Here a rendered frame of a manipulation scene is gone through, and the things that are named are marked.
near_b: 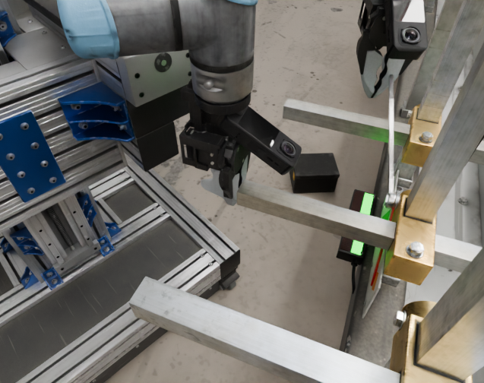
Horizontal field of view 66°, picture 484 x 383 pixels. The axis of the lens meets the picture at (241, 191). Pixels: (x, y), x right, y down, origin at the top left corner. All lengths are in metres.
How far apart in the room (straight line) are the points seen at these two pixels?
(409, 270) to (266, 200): 0.22
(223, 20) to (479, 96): 0.27
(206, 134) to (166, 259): 0.83
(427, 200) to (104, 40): 0.43
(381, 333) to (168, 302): 0.39
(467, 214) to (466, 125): 0.54
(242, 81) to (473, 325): 0.32
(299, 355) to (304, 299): 1.11
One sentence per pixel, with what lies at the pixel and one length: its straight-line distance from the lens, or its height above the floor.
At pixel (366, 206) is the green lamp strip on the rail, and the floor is 0.70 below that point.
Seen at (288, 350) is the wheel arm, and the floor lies 0.96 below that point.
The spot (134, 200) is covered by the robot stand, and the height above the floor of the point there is 0.21.
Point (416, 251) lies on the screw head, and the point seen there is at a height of 0.88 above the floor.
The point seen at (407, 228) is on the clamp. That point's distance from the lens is 0.56.
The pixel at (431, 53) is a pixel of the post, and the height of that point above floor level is 0.88.
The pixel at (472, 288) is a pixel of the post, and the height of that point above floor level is 1.07.
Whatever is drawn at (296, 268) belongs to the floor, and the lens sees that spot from 1.51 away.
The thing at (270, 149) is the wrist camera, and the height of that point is 0.97.
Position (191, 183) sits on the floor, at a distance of 1.80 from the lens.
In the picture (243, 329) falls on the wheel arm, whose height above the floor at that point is 0.96.
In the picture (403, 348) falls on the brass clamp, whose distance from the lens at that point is 0.36.
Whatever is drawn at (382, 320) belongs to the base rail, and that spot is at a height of 0.70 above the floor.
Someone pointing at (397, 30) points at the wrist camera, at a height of 1.07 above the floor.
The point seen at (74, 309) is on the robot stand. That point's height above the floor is 0.21.
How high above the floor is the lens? 1.28
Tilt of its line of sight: 47 degrees down
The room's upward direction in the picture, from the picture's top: straight up
